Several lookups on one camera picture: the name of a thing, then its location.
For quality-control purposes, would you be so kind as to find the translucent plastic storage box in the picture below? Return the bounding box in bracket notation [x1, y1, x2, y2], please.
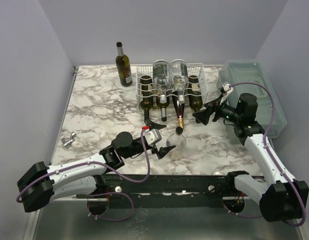
[216, 59, 287, 139]

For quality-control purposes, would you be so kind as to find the green bottle black neck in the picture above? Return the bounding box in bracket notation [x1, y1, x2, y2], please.
[140, 75, 153, 124]

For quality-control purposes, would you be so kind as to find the clear bottle white label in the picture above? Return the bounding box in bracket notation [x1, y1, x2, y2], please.
[166, 126, 187, 160]

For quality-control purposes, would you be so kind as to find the green bottle right lower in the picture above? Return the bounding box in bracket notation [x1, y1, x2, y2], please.
[187, 75, 203, 112]

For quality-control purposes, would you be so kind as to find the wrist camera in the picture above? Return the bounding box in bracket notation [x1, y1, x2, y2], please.
[219, 83, 234, 104]
[140, 126, 162, 148]

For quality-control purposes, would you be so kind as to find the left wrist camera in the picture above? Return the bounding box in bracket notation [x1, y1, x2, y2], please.
[140, 126, 162, 148]

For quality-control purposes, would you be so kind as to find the purple cable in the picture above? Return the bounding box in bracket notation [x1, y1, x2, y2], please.
[16, 129, 153, 222]
[226, 82, 308, 228]

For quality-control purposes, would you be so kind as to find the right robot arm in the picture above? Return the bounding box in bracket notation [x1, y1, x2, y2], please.
[193, 93, 309, 227]

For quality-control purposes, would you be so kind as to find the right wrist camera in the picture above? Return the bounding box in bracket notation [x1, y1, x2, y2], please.
[219, 83, 234, 104]

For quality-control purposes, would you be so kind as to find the green bottle silver neck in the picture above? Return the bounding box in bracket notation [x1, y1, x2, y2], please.
[156, 96, 170, 122]

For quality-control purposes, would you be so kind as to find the aluminium frame rail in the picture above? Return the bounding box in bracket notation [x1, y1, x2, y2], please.
[22, 196, 77, 240]

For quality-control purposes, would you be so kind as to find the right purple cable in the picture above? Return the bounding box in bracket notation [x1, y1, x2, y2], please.
[226, 82, 308, 228]

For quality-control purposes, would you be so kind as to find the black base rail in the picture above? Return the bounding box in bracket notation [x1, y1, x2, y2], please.
[76, 172, 273, 210]

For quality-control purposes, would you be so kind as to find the dark green wine bottle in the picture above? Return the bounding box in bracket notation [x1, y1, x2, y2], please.
[115, 42, 133, 87]

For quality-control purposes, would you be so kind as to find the red wine bottle gold cap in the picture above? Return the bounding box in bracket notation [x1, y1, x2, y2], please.
[172, 95, 185, 129]

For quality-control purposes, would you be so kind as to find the clear bottle green label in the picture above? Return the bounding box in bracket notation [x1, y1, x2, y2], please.
[170, 59, 189, 104]

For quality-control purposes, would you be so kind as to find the small metal clamp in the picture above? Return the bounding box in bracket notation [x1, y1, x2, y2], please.
[61, 132, 77, 149]

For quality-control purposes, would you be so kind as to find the clear bottle dark label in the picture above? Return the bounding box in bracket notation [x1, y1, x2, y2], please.
[152, 59, 171, 104]

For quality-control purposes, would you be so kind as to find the white wire wine rack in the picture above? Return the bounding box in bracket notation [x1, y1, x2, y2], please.
[134, 63, 209, 110]

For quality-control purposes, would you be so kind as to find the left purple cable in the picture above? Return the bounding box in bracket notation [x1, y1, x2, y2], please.
[16, 129, 153, 222]

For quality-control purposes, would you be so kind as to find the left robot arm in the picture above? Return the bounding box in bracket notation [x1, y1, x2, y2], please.
[16, 123, 175, 213]

